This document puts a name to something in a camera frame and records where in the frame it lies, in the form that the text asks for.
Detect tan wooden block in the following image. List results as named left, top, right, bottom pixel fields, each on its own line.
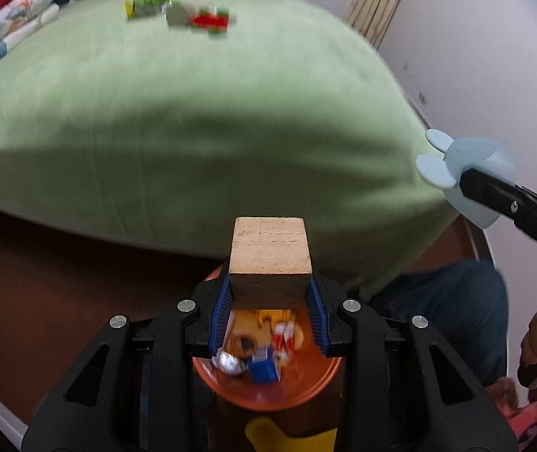
left=229, top=216, right=313, bottom=309

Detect light blue fan-shaped toy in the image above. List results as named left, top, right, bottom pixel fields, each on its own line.
left=416, top=128, right=516, bottom=230

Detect red green toy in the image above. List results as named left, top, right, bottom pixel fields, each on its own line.
left=190, top=6, right=237, bottom=35

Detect green snack bag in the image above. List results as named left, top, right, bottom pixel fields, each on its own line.
left=125, top=0, right=172, bottom=20

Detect orange plastic trash bin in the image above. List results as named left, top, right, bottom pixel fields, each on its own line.
left=192, top=265, right=345, bottom=411

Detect red white crumpled carton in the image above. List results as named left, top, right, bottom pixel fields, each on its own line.
left=272, top=321, right=295, bottom=365

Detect brown paper roll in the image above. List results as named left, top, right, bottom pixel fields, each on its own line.
left=227, top=324, right=259, bottom=360

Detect crushed silver can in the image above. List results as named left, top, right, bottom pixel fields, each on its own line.
left=211, top=348, right=248, bottom=377

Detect blue milk carton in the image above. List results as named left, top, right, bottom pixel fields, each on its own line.
left=247, top=347, right=281, bottom=385

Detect person's blue jeans legs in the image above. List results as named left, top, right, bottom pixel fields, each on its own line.
left=369, top=259, right=510, bottom=387

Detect pink fleece left sleeve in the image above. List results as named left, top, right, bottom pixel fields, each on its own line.
left=486, top=377, right=537, bottom=451

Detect light green bed blanket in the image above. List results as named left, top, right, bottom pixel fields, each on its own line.
left=0, top=0, right=455, bottom=295

